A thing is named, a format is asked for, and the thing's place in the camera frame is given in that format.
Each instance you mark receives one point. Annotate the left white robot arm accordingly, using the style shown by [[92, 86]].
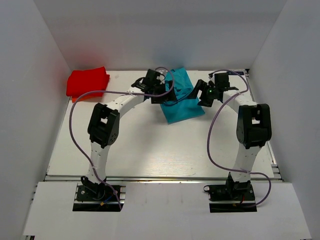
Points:
[[104, 124]]

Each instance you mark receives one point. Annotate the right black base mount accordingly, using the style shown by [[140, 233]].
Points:
[[221, 201]]

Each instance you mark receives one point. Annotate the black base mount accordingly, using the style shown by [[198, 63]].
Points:
[[221, 201], [85, 201]]

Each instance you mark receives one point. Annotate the red folded t-shirt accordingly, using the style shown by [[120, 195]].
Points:
[[83, 81]]

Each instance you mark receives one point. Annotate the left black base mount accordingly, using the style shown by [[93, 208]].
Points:
[[85, 201]]

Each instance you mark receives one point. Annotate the orange folded t-shirt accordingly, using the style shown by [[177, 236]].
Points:
[[78, 99]]

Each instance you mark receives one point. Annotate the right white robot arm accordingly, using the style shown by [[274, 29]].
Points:
[[253, 127]]

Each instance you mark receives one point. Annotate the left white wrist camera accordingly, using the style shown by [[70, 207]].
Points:
[[161, 77]]

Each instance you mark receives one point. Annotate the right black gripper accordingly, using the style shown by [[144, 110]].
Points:
[[202, 85]]

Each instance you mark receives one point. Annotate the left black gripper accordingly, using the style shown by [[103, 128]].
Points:
[[170, 97]]

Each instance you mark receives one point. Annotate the teal t-shirt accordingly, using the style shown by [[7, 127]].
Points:
[[183, 108]]

